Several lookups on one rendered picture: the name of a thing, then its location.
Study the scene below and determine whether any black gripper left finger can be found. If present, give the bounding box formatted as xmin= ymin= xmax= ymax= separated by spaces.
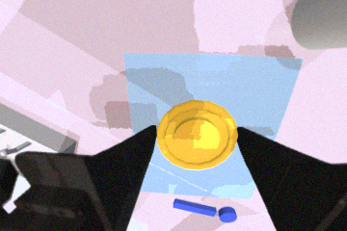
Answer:
xmin=14 ymin=125 xmax=157 ymax=231

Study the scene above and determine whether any light blue flat mat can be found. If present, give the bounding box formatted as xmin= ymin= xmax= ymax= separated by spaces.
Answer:
xmin=123 ymin=53 xmax=304 ymax=199

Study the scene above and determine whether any white dish rack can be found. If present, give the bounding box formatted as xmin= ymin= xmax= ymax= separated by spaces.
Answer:
xmin=0 ymin=102 xmax=77 ymax=181

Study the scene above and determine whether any yellow plate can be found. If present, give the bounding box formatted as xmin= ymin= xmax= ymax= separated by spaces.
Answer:
xmin=157 ymin=100 xmax=238 ymax=169

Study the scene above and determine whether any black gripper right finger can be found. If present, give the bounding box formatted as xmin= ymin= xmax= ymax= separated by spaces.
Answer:
xmin=237 ymin=127 xmax=347 ymax=231

